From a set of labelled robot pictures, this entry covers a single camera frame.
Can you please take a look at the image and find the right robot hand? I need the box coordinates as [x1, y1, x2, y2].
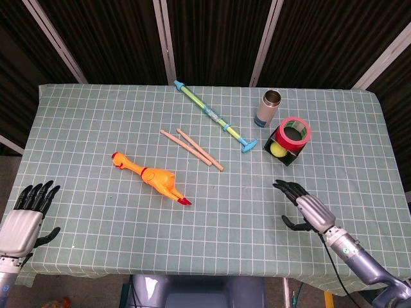
[272, 179, 337, 235]

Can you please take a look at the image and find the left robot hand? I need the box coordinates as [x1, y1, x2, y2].
[0, 180, 62, 259]

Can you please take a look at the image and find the yellow ball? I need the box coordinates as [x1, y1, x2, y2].
[270, 142, 288, 159]

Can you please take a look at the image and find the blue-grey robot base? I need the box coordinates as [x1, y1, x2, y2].
[123, 274, 267, 308]

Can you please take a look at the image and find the black cardboard box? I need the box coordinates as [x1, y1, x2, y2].
[263, 130, 308, 167]

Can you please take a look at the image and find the red tape roll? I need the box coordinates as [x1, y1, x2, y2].
[277, 116, 312, 151]

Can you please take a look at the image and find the metal table leg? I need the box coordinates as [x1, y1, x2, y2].
[282, 278, 291, 308]

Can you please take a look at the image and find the steel thermos cup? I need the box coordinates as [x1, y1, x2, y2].
[254, 89, 282, 129]

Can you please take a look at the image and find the wooden drumstick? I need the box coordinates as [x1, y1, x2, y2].
[160, 129, 213, 167]
[176, 128, 225, 172]

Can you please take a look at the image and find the green checkered tablecloth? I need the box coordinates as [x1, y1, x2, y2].
[9, 83, 411, 298]

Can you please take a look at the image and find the green blue water squirter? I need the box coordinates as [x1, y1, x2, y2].
[173, 80, 259, 154]

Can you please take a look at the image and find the orange rubber chicken toy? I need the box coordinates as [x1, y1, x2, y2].
[111, 151, 193, 207]

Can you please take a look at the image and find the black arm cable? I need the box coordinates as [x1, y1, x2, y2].
[317, 233, 356, 299]

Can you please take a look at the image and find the white partition frame post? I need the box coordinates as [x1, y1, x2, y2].
[152, 0, 177, 86]
[249, 0, 285, 88]
[0, 133, 25, 156]
[352, 30, 411, 90]
[21, 0, 89, 85]

